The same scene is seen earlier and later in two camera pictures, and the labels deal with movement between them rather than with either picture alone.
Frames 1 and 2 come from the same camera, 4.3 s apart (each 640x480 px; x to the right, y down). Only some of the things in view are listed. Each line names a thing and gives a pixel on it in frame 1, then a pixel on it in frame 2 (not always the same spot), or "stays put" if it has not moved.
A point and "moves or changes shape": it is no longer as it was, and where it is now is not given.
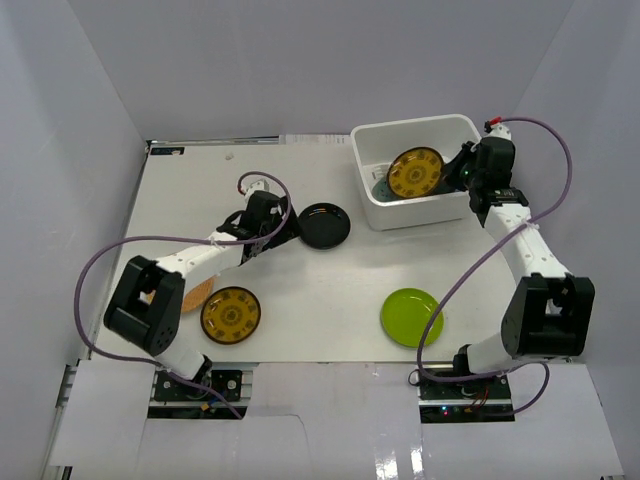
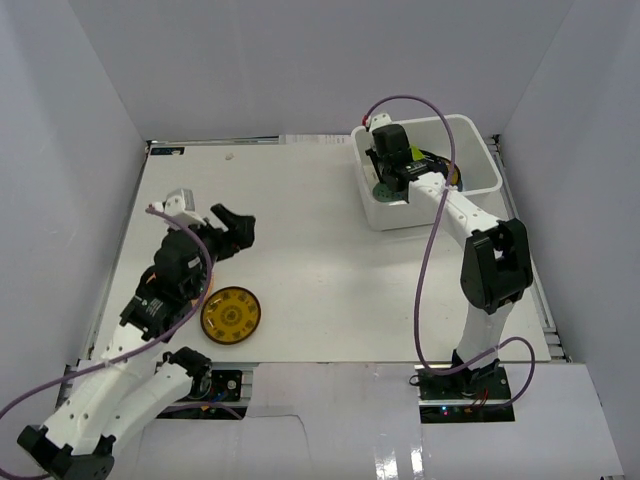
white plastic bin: (377, 141) stays put
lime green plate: (405, 313) → (416, 154)
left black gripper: (282, 230) → (220, 239)
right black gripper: (450, 174) → (372, 153)
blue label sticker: (167, 150) stays put
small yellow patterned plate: (230, 315) stays put
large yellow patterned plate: (415, 172) moves or changes shape
